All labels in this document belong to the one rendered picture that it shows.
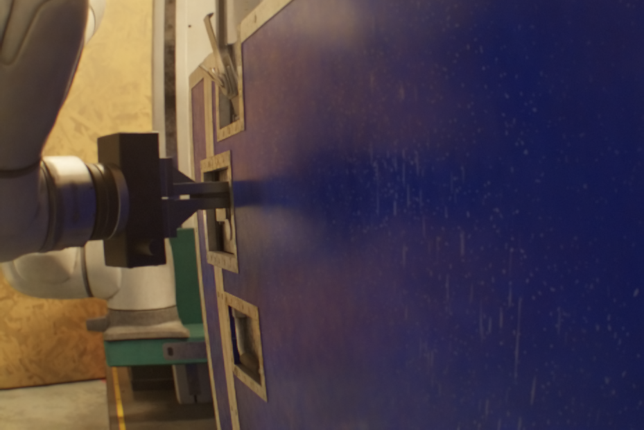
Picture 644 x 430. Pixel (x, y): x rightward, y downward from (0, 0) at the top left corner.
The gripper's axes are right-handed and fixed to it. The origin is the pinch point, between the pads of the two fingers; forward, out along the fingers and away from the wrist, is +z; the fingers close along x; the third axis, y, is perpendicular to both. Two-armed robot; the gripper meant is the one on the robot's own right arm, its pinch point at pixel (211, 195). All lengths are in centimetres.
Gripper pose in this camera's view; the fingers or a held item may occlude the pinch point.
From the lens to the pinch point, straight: 81.8
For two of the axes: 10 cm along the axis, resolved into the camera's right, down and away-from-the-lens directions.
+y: 7.3, -0.6, -6.8
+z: 6.8, -0.3, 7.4
